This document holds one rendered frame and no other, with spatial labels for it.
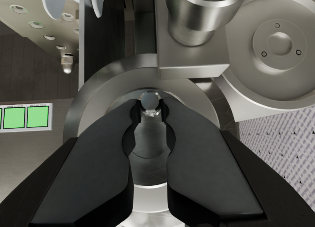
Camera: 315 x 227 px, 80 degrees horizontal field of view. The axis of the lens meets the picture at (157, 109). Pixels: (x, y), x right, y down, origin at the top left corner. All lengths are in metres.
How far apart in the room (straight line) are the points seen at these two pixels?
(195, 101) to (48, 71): 2.28
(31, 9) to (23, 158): 0.36
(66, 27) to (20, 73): 2.18
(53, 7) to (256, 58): 0.18
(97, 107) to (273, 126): 0.25
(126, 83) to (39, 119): 0.43
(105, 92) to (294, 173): 0.25
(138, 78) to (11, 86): 2.50
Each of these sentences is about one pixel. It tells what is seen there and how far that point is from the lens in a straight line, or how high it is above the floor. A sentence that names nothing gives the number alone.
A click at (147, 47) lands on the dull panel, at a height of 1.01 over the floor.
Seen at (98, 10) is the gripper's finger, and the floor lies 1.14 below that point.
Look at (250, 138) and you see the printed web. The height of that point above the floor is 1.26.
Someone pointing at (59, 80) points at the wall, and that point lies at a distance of 2.28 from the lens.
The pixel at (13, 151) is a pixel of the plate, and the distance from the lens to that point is 0.61.
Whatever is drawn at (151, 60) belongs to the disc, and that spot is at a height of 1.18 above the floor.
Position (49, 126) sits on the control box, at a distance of 0.56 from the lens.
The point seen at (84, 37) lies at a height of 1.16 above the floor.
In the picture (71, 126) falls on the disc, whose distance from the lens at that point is 0.18.
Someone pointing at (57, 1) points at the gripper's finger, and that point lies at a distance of 0.22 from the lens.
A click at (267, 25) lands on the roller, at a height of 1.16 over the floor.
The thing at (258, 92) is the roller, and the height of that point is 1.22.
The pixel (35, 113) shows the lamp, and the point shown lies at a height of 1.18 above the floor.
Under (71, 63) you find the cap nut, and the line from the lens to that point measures 0.56.
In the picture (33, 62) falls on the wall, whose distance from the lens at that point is 2.54.
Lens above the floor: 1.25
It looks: 8 degrees down
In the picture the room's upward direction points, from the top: 177 degrees clockwise
